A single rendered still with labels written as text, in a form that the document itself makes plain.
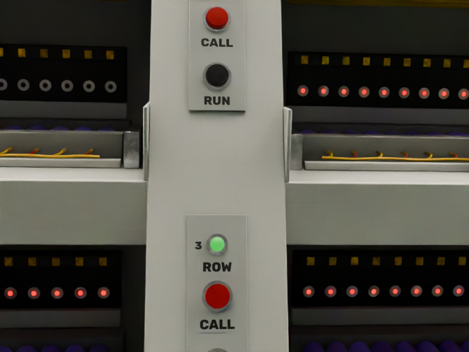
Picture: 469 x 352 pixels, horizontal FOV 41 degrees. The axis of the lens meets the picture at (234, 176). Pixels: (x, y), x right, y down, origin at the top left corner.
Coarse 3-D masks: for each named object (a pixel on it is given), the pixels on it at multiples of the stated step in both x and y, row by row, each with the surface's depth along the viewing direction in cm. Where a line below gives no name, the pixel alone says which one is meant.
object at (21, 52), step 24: (0, 48) 59; (24, 48) 59; (48, 48) 59; (72, 48) 59; (96, 48) 60; (120, 48) 60; (0, 72) 59; (24, 72) 60; (48, 72) 60; (72, 72) 60; (96, 72) 60; (120, 72) 60; (0, 96) 60; (24, 96) 60; (48, 96) 60; (72, 96) 60; (96, 96) 60; (120, 96) 61
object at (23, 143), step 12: (0, 132) 48; (12, 132) 48; (24, 132) 48; (36, 132) 48; (48, 132) 48; (60, 132) 49; (72, 132) 49; (84, 132) 49; (96, 132) 49; (108, 132) 49; (120, 132) 50; (0, 144) 48; (12, 144) 48; (24, 144) 48; (36, 144) 48; (48, 144) 48; (60, 144) 48; (72, 144) 48; (84, 144) 49; (96, 144) 49; (108, 144) 49; (120, 144) 49; (0, 156) 47; (12, 156) 48; (24, 156) 48; (36, 156) 47; (48, 156) 47; (60, 156) 47; (72, 156) 47; (84, 156) 47; (96, 156) 47; (108, 156) 49; (120, 156) 49
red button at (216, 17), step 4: (212, 8) 45; (216, 8) 45; (220, 8) 45; (208, 12) 45; (212, 12) 45; (216, 12) 45; (220, 12) 45; (224, 12) 45; (208, 16) 44; (212, 16) 44; (216, 16) 45; (220, 16) 45; (224, 16) 45; (208, 20) 45; (212, 20) 44; (216, 20) 44; (220, 20) 44; (224, 20) 44; (208, 24) 45; (212, 24) 44; (216, 24) 44; (220, 24) 44; (224, 24) 45; (216, 28) 45; (220, 28) 45
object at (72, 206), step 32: (128, 128) 49; (128, 160) 47; (0, 192) 42; (32, 192) 42; (64, 192) 42; (96, 192) 42; (128, 192) 42; (0, 224) 42; (32, 224) 42; (64, 224) 43; (96, 224) 43; (128, 224) 43
